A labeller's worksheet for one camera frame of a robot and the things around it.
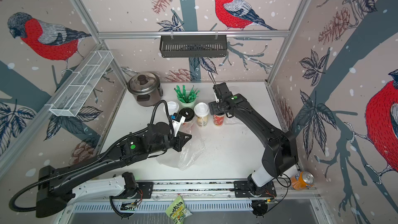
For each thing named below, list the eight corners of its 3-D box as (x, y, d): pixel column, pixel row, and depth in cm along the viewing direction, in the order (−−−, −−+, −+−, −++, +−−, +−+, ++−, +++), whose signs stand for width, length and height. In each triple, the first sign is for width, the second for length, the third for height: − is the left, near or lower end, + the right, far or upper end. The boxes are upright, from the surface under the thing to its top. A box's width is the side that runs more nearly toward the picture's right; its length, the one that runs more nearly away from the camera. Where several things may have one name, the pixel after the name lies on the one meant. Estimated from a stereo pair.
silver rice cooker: (134, 111, 107) (121, 90, 90) (141, 92, 118) (130, 71, 102) (160, 110, 107) (152, 90, 90) (165, 92, 118) (158, 71, 102)
